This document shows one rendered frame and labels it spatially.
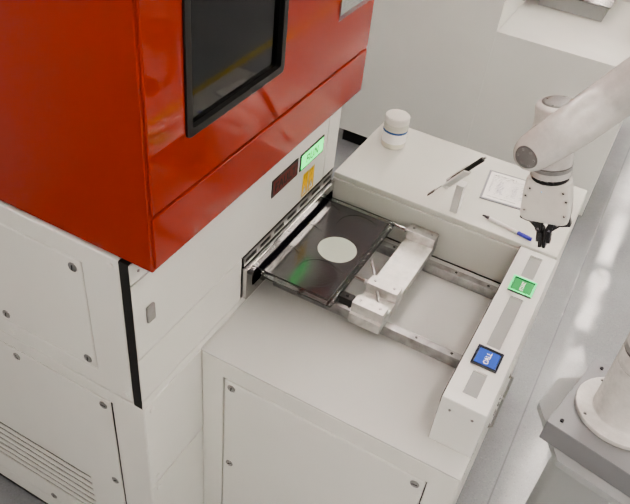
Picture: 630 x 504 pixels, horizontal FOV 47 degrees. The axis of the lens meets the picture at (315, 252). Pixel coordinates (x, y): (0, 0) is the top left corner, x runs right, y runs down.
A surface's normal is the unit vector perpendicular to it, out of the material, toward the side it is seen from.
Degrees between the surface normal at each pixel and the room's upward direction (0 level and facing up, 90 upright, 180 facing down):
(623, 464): 3
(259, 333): 0
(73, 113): 90
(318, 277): 0
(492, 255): 90
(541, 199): 90
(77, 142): 90
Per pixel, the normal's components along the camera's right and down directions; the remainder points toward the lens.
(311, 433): -0.48, 0.54
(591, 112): -0.12, 0.07
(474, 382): 0.09, -0.76
